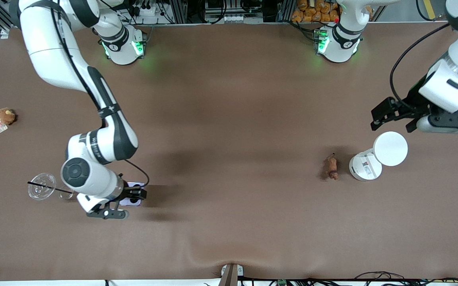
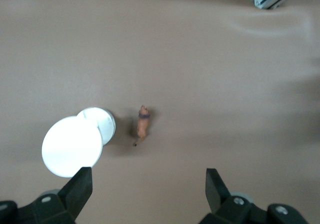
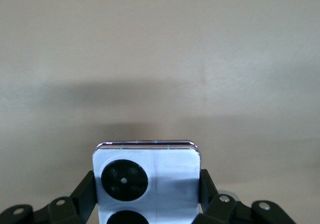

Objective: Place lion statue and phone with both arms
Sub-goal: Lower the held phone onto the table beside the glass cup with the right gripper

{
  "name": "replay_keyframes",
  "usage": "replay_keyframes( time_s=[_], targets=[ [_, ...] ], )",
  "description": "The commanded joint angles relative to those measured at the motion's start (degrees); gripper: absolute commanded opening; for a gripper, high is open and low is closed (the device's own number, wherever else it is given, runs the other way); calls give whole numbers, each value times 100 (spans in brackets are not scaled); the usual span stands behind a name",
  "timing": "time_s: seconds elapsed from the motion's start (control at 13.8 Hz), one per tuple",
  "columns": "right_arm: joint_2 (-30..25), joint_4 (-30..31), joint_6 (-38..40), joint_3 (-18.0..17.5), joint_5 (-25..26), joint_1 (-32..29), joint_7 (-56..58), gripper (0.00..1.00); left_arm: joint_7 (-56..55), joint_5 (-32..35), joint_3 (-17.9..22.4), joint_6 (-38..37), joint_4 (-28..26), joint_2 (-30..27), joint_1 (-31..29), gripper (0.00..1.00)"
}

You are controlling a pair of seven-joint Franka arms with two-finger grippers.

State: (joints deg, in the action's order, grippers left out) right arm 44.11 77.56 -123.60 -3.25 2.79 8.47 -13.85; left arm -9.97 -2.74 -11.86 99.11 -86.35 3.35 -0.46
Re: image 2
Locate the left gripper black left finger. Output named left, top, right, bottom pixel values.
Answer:
left=0, top=166, right=93, bottom=224

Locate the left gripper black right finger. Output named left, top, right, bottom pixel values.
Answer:
left=198, top=168, right=309, bottom=224

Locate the brown lion figurine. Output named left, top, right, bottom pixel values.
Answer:
left=133, top=104, right=152, bottom=147

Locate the white round container with lid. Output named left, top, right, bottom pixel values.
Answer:
left=41, top=106, right=117, bottom=179

